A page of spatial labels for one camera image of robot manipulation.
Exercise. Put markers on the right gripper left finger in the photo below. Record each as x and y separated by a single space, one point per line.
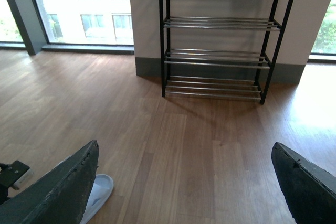
34 204

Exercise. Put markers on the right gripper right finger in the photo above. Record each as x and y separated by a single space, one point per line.
308 189

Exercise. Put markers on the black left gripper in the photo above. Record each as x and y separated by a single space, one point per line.
9 174

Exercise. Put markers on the black metal shoe rack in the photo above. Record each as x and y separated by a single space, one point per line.
220 48

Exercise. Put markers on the light blue slide right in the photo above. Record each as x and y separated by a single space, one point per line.
101 190

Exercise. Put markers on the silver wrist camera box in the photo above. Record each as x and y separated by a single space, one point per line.
18 184

